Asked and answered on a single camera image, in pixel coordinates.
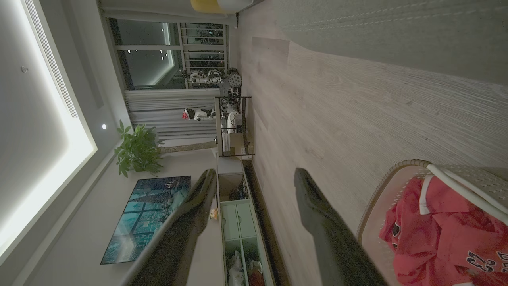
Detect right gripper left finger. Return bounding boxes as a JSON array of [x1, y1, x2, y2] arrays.
[[131, 169, 218, 286]]

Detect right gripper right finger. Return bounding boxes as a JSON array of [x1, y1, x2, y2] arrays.
[[294, 168, 389, 286]]

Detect red white sports shorts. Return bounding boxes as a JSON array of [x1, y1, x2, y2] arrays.
[[379, 203, 409, 251]]

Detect red basketball jersey with number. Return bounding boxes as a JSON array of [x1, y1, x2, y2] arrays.
[[393, 175, 508, 286]]

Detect white laundry basket brown rim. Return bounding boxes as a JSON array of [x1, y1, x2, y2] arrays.
[[356, 159, 508, 286]]

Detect white low media cabinet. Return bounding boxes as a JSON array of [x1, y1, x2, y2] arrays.
[[216, 157, 278, 286]]

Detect white cloth in cabinet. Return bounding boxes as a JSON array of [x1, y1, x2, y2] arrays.
[[227, 250, 245, 286]]

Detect red cloth in cabinet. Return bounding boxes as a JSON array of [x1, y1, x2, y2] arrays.
[[248, 260, 265, 286]]

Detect green leafy potted plant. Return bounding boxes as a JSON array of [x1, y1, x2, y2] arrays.
[[114, 120, 219, 178]]

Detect white humanoid robot red head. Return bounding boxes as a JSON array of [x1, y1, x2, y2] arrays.
[[181, 107, 217, 122]]

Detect grey pleated curtain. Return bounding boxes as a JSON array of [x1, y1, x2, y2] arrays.
[[124, 88, 219, 147]]

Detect white robot with round wheel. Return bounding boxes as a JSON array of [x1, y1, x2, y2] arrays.
[[181, 68, 243, 89]]

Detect ceiling air vent strip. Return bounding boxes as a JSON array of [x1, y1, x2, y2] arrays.
[[23, 0, 79, 119]]

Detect yellow white round object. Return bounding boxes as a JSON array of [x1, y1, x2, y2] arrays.
[[190, 0, 254, 14]]

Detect blue wall picture screen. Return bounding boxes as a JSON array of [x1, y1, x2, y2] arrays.
[[100, 176, 192, 265]]

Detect black metal frame table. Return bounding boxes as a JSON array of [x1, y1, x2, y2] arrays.
[[214, 95, 254, 157]]

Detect white robot under table frame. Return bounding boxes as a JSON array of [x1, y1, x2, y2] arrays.
[[220, 99, 243, 134]]

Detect large window with frame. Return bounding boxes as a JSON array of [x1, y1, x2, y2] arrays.
[[108, 18, 229, 90]]

